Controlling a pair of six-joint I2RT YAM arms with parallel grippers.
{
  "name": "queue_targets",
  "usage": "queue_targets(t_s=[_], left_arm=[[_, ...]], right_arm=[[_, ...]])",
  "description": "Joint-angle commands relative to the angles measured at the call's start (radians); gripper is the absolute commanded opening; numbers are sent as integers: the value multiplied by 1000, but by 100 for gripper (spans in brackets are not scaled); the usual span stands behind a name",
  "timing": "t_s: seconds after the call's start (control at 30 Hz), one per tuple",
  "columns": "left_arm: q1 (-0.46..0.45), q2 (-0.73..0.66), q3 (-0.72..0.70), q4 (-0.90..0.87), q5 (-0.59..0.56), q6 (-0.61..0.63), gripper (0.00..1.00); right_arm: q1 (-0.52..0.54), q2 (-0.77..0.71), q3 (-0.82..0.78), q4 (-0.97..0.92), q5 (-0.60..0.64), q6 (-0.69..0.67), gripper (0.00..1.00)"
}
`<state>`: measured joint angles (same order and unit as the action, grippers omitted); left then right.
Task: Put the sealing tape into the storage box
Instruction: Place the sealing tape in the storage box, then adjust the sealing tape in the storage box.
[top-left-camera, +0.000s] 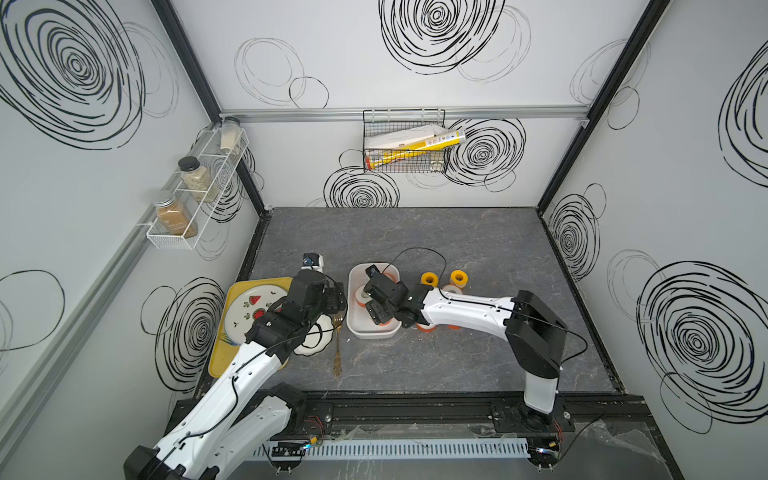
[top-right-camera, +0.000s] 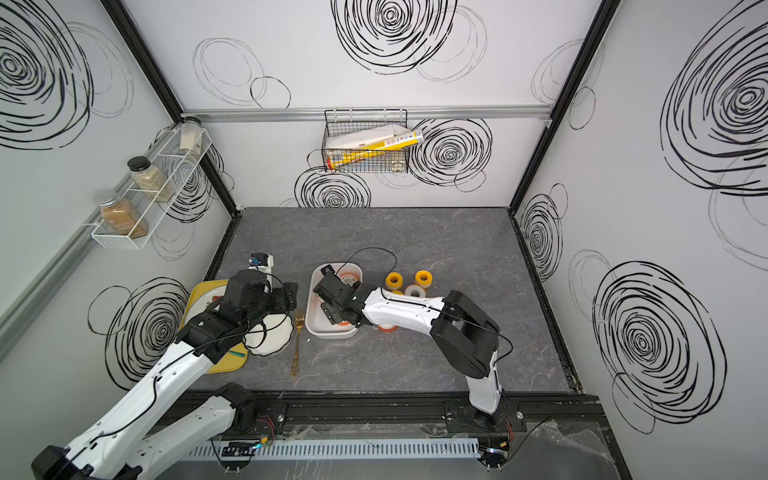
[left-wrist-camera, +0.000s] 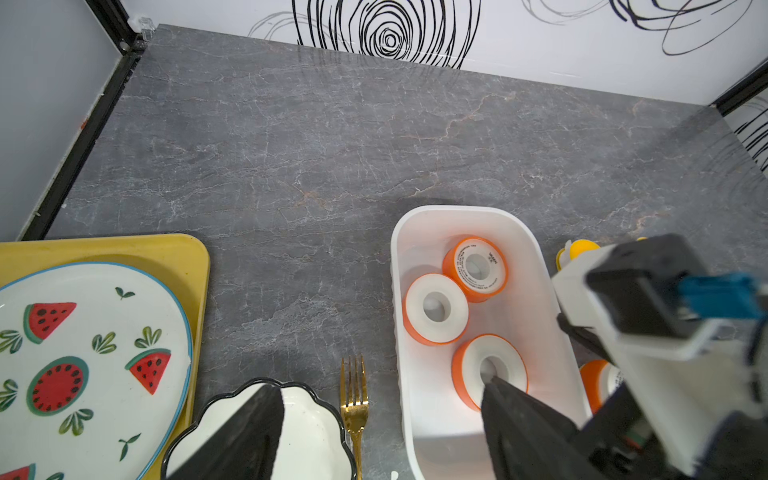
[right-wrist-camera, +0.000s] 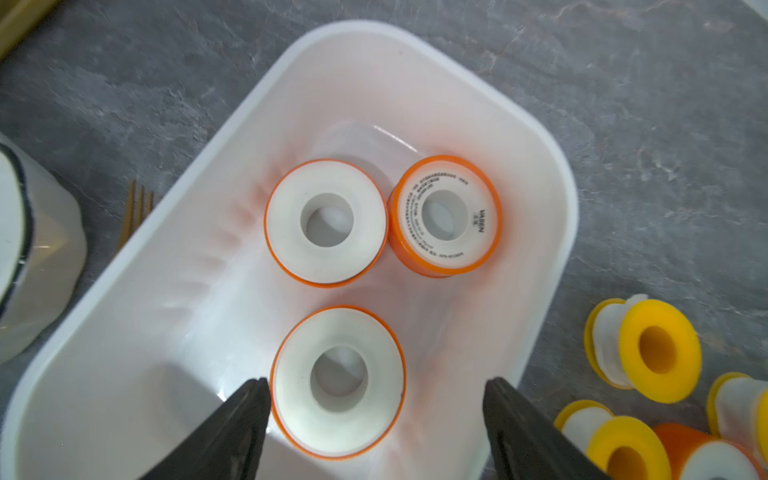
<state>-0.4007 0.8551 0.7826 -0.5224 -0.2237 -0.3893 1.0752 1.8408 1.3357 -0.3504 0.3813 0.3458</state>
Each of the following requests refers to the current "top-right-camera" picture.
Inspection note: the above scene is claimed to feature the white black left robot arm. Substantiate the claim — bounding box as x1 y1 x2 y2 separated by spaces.
31 269 298 479

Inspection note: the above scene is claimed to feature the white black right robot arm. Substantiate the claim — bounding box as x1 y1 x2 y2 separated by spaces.
311 265 514 416

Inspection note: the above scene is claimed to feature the white plastic storage box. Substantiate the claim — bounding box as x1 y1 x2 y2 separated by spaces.
305 262 363 340

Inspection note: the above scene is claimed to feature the yellow sealing tape roll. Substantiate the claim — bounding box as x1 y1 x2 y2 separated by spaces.
403 284 427 298
385 272 404 291
414 270 433 289

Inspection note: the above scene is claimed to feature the yellow foil wrap box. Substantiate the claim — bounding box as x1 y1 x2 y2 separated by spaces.
323 129 423 173

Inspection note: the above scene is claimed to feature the gold fork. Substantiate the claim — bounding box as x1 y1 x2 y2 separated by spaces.
290 307 306 379

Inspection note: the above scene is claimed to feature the white scalloped small dish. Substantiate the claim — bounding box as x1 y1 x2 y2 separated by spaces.
244 314 293 357

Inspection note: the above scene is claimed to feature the watermelon pattern white plate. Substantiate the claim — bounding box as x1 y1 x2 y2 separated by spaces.
198 285 226 308

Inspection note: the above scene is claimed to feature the yellow plastic tray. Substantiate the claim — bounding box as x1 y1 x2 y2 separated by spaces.
181 280 249 375

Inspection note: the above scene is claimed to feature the white paper package in basket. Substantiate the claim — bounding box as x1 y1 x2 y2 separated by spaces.
325 124 409 150

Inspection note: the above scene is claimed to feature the light spice jar black lid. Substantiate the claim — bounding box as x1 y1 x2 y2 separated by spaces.
127 156 175 203

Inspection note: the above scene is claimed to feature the brown spice jar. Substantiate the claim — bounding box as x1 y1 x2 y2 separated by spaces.
94 190 149 239

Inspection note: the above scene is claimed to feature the white spice jar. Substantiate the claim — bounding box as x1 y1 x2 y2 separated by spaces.
179 117 203 156

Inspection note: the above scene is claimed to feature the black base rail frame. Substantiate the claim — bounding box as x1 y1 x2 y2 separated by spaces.
152 391 631 479

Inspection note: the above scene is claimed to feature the white slotted cable duct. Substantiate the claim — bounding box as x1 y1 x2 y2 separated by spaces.
217 438 480 461

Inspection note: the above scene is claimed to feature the white wire spice rack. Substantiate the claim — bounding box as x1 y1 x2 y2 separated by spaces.
91 122 214 250

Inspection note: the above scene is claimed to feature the black wire wall basket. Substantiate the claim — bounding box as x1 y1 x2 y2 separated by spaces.
321 108 409 173

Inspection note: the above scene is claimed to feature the silver wall rail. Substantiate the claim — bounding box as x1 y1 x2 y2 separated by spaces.
181 105 552 123

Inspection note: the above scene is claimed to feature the black aluminium corner post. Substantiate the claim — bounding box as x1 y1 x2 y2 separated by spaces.
100 0 240 218

